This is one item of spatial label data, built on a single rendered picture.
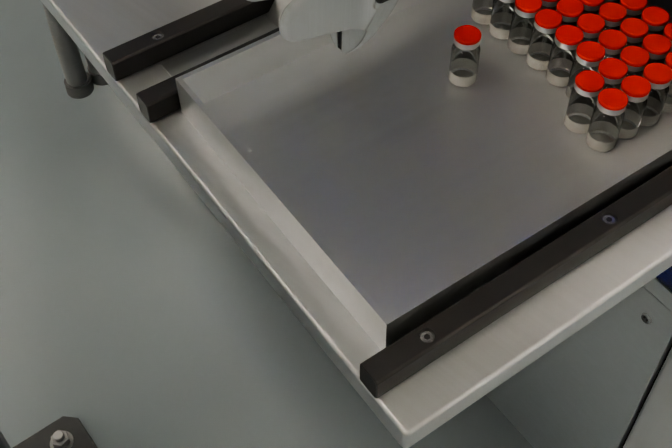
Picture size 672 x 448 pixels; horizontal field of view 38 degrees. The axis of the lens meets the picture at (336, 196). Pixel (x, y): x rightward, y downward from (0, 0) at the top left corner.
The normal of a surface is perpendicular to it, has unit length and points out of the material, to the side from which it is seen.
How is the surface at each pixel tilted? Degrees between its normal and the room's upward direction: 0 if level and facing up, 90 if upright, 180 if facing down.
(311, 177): 0
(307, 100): 0
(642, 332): 90
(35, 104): 0
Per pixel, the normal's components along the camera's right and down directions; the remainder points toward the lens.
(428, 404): -0.01, -0.64
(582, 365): -0.82, 0.45
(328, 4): 0.58, 0.65
